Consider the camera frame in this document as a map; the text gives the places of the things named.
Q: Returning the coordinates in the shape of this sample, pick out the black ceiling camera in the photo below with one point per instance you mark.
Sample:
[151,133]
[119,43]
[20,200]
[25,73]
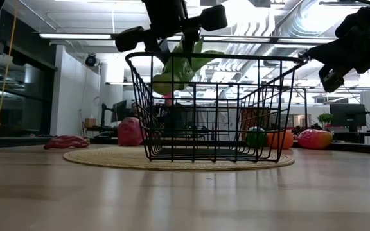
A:
[91,60]

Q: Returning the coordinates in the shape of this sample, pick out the red yellow mango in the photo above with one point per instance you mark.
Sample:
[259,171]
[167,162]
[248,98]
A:
[315,138]

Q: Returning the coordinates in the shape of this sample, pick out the black computer monitor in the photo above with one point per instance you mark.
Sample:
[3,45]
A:
[119,110]
[347,115]

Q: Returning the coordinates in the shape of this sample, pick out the small cardboard box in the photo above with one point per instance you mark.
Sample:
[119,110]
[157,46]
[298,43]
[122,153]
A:
[90,123]

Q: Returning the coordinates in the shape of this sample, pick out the round woven straw placemat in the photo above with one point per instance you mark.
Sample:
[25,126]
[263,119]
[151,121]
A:
[108,158]

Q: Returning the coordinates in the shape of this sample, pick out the ceiling strip light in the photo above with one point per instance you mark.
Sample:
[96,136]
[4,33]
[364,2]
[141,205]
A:
[300,40]
[236,39]
[173,38]
[75,36]

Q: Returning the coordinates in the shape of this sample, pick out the green romaine lettuce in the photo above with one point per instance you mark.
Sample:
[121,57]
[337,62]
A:
[178,69]

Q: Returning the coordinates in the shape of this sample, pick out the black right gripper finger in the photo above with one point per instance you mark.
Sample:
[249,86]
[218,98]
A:
[342,61]
[339,49]

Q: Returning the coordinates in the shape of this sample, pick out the small potted green plant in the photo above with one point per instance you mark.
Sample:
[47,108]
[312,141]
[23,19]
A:
[325,118]

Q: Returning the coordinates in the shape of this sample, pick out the orange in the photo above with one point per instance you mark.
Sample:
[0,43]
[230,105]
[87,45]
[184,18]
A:
[286,140]

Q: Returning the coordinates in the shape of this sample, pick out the pink dragon fruit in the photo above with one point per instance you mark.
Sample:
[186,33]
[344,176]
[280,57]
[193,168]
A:
[128,131]

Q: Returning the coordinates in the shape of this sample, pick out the person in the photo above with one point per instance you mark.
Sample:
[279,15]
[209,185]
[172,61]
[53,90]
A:
[134,110]

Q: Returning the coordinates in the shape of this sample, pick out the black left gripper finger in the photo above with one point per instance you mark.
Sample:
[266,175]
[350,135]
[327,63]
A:
[189,41]
[161,49]

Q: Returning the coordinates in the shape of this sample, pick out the silver ceiling air duct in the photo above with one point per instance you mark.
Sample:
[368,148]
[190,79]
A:
[295,19]

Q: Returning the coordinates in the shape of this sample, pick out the dark red chili pepper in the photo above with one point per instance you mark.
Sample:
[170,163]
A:
[66,142]

